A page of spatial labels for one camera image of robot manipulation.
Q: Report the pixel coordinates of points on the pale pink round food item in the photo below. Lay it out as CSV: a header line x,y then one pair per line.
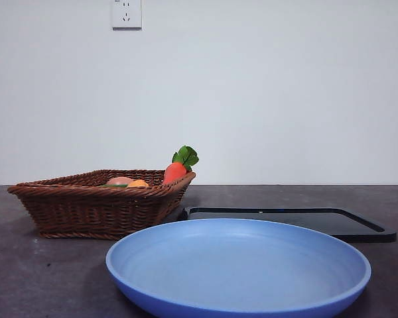
x,y
119,181

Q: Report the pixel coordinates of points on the green pepper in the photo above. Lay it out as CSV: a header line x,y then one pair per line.
x,y
116,185

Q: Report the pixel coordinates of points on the yellow corn cob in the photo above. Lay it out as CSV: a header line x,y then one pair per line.
x,y
138,183

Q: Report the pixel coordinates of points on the white wall power socket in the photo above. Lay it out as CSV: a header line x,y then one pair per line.
x,y
127,20

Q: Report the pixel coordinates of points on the brown woven wicker basket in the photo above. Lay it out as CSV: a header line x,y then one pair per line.
x,y
86,212

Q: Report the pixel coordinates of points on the black rectangular tray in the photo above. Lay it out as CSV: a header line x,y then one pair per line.
x,y
351,225

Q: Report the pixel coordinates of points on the blue round plate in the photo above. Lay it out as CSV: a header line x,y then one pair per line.
x,y
238,265

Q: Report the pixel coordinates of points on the orange carrot with green leaves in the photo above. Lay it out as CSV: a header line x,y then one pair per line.
x,y
174,172

